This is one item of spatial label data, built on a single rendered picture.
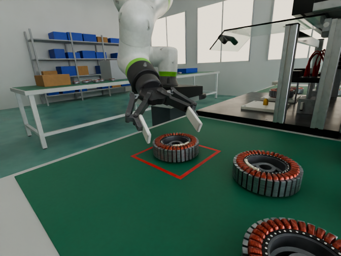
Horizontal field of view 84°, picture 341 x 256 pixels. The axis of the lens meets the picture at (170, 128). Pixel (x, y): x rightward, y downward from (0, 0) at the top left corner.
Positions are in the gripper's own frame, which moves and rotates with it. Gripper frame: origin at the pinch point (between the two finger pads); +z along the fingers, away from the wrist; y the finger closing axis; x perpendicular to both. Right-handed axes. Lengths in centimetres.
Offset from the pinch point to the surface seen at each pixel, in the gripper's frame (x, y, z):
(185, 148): 0.5, 0.2, 6.2
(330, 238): 13.9, -1.0, 29.4
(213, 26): -132, -376, -470
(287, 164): 7.9, -11.6, 19.5
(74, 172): -5.8, 23.1, 0.8
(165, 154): -1.0, 4.4, 5.3
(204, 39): -174, -364, -478
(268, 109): -7.9, -45.7, -6.8
